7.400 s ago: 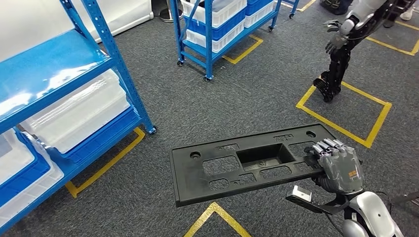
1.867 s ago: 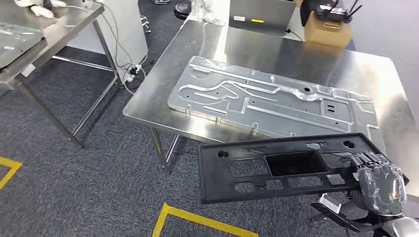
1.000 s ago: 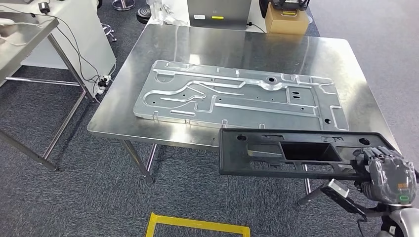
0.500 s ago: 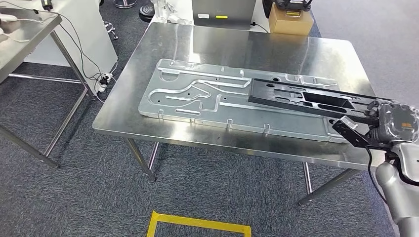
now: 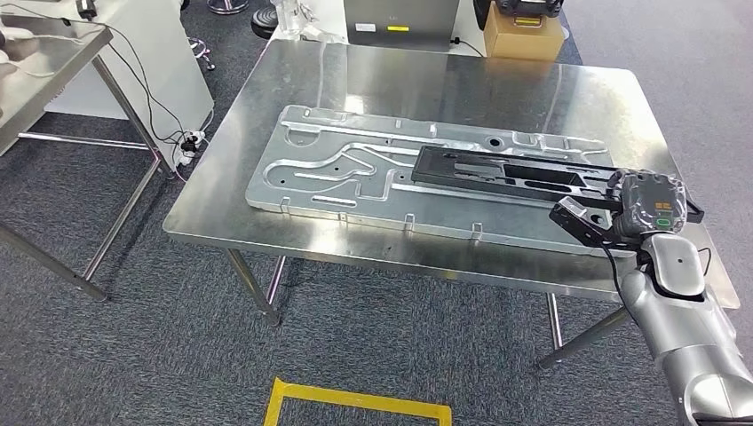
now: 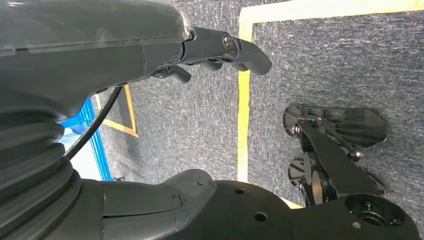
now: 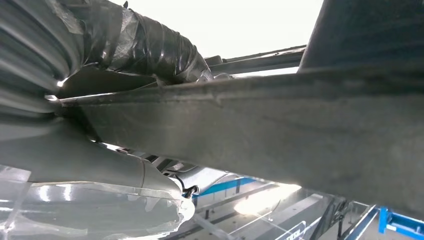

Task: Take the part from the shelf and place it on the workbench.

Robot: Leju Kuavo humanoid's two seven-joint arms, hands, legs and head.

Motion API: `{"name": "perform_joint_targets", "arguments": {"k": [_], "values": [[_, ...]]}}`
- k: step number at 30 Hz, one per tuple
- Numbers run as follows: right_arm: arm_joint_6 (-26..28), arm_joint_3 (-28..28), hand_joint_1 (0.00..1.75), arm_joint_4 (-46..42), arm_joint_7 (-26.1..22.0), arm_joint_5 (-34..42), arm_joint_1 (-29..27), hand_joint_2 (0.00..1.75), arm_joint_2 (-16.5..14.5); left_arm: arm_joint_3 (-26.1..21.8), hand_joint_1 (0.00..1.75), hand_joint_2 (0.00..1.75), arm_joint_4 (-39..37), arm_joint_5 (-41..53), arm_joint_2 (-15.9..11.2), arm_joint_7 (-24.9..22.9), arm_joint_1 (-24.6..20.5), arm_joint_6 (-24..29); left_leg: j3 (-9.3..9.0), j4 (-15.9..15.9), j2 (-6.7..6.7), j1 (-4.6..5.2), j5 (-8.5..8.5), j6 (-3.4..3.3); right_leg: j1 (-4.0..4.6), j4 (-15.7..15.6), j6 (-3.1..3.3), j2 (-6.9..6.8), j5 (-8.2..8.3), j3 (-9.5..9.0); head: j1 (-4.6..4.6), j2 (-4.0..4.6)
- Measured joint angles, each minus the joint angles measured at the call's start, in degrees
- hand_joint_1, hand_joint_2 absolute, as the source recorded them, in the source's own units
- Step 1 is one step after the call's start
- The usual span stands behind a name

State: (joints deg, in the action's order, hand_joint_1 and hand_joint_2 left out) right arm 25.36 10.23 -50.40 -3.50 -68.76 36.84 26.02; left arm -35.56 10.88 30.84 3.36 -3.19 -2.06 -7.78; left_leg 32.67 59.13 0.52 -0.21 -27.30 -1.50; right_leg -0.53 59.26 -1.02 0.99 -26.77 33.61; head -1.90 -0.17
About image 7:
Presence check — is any blue steel frame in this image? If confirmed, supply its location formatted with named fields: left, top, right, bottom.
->
left=341, top=205, right=424, bottom=240
left=192, top=177, right=258, bottom=200

